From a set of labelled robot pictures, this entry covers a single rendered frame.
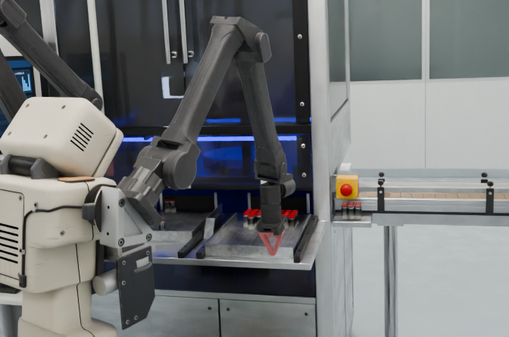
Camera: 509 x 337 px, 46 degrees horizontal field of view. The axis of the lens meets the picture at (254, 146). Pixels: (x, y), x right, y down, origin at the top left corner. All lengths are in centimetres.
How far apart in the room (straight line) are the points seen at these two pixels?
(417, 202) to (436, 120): 452
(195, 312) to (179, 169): 115
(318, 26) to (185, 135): 85
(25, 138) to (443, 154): 573
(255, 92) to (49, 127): 51
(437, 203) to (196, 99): 111
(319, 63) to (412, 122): 469
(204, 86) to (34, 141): 36
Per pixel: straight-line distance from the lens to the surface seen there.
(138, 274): 136
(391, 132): 662
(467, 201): 214
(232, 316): 225
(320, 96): 197
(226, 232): 195
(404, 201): 213
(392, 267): 225
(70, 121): 124
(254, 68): 144
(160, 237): 193
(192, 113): 126
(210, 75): 130
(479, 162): 673
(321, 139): 199
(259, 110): 150
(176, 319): 233
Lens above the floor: 147
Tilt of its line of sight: 9 degrees down
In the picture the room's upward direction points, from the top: 3 degrees counter-clockwise
